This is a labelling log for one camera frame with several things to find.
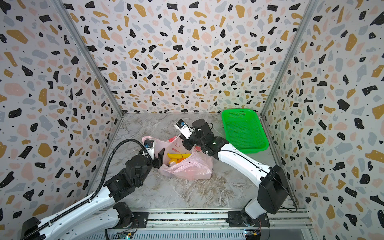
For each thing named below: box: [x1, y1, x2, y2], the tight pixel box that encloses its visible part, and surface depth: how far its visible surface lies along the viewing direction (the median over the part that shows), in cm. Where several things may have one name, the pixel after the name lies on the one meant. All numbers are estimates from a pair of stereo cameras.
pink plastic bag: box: [142, 135, 214, 180], surface depth 74 cm
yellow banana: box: [167, 152, 192, 159], surface depth 94 cm
